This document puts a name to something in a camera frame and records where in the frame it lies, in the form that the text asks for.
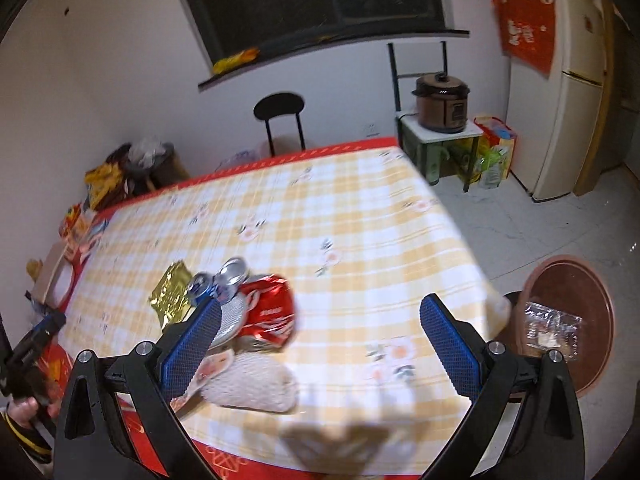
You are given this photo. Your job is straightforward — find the gold foil packet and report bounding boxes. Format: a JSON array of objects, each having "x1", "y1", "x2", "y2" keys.
[{"x1": 148, "y1": 260, "x2": 198, "y2": 331}]

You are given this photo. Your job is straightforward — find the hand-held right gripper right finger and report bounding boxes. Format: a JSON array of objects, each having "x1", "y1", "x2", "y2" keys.
[{"x1": 419, "y1": 294, "x2": 586, "y2": 480}]

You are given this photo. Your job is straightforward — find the flat brown cardboard box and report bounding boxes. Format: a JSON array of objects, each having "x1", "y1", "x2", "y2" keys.
[{"x1": 32, "y1": 240, "x2": 71, "y2": 306}]

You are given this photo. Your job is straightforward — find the red printed cloth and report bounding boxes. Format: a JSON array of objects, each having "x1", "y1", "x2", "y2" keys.
[{"x1": 492, "y1": 0, "x2": 557, "y2": 77}]

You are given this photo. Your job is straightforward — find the black chair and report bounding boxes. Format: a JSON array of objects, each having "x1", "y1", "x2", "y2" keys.
[{"x1": 253, "y1": 91, "x2": 307, "y2": 157}]

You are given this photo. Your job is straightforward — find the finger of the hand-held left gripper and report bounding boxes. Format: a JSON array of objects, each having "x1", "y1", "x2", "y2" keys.
[{"x1": 10, "y1": 310, "x2": 67, "y2": 361}]

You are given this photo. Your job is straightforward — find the colourful shopping bag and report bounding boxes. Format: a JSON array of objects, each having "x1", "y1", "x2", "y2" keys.
[{"x1": 472, "y1": 116, "x2": 517, "y2": 188}]

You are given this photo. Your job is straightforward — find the dark window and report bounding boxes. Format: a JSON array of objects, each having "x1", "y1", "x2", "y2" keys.
[{"x1": 172, "y1": 0, "x2": 446, "y2": 63}]

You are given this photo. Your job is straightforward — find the brown pressure cooker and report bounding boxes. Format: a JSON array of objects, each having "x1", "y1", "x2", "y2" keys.
[{"x1": 412, "y1": 72, "x2": 471, "y2": 134}]

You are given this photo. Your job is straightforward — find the yellow snack packet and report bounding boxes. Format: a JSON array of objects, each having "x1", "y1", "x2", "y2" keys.
[{"x1": 212, "y1": 47, "x2": 261, "y2": 75}]

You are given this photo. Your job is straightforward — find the wooden door frame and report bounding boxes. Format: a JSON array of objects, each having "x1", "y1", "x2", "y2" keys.
[{"x1": 572, "y1": 0, "x2": 618, "y2": 198}]

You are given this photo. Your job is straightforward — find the person's left forearm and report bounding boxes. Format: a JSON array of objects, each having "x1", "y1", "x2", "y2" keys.
[{"x1": 0, "y1": 410, "x2": 53, "y2": 466}]

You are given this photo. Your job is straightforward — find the crushed silver blue can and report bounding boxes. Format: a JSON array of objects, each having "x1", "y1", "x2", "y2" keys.
[{"x1": 187, "y1": 256, "x2": 251, "y2": 306}]

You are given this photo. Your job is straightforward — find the pale green kettle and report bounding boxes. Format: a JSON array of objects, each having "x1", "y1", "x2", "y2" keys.
[{"x1": 425, "y1": 142, "x2": 453, "y2": 186}]

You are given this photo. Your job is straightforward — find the person's left hand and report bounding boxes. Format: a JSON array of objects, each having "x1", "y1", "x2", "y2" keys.
[{"x1": 7, "y1": 397, "x2": 51, "y2": 433}]

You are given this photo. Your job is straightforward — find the yellow plaid tablecloth table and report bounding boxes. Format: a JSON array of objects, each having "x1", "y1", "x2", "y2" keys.
[{"x1": 35, "y1": 135, "x2": 501, "y2": 480}]

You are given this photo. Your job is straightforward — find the black window sill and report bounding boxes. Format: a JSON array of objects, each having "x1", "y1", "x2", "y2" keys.
[{"x1": 197, "y1": 27, "x2": 471, "y2": 92}]

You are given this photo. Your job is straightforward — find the black rack white top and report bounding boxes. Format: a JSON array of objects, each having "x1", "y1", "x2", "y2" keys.
[{"x1": 387, "y1": 40, "x2": 483, "y2": 193}]

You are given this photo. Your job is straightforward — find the white fridge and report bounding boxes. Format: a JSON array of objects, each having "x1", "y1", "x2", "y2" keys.
[{"x1": 505, "y1": 0, "x2": 608, "y2": 205}]

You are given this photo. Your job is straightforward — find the pink meat tray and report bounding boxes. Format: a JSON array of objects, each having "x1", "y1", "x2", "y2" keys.
[{"x1": 524, "y1": 301, "x2": 585, "y2": 361}]

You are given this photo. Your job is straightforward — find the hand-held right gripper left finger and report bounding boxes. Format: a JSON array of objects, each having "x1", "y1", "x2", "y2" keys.
[{"x1": 52, "y1": 297, "x2": 222, "y2": 480}]

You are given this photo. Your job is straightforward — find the yellow plaid floral tablecloth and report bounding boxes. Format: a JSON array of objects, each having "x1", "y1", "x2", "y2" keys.
[{"x1": 65, "y1": 142, "x2": 511, "y2": 476}]

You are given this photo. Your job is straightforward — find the crumpled clear plastic bag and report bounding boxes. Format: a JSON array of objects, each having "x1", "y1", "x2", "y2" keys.
[{"x1": 129, "y1": 136, "x2": 168, "y2": 168}]

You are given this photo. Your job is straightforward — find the red snack packet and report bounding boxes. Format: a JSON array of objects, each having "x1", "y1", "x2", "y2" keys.
[
  {"x1": 60, "y1": 204, "x2": 96, "y2": 241},
  {"x1": 239, "y1": 274, "x2": 297, "y2": 348}
]

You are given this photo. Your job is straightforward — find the yellow printed bags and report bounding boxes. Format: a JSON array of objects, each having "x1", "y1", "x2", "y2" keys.
[{"x1": 85, "y1": 160, "x2": 126, "y2": 211}]

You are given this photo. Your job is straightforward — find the white floral pouch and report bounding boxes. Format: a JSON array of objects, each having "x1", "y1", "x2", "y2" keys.
[{"x1": 170, "y1": 350, "x2": 236, "y2": 411}]

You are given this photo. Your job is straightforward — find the brown round bin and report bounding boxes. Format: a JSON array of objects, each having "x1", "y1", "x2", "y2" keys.
[{"x1": 502, "y1": 255, "x2": 616, "y2": 400}]

